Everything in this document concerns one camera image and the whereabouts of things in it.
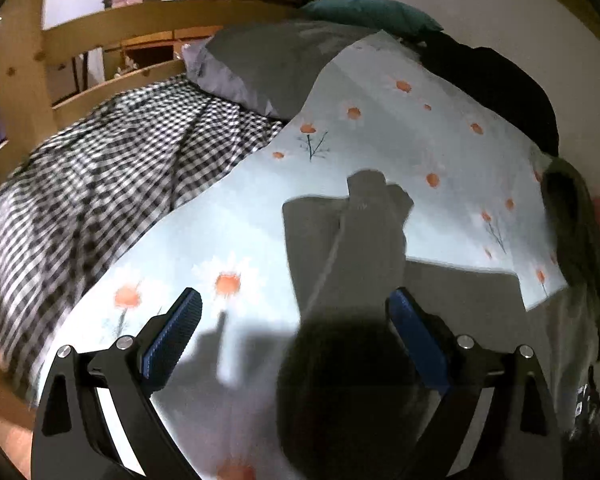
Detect floral bed sheet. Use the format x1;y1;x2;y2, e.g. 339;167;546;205
40;30;571;480

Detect wooden bed frame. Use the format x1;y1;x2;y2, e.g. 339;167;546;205
0;0;600;436

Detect olive green garment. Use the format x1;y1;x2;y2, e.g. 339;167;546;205
540;157;600;361

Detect grey pillow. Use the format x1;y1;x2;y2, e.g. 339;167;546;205
182;20;376;121

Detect black white gingham blanket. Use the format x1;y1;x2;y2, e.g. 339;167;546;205
0;72;286;396

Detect dark patterned cloth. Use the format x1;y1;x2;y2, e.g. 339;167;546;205
565;365;600;441

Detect black clothing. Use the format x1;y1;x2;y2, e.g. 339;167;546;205
420;30;561;158

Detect grey garment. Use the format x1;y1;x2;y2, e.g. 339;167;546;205
277;169;598;480

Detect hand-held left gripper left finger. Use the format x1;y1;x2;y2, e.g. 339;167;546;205
31;287;203;480

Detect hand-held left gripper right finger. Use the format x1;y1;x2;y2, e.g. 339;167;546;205
386;287;563;480

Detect teal pillow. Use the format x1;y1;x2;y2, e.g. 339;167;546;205
300;0;446;41

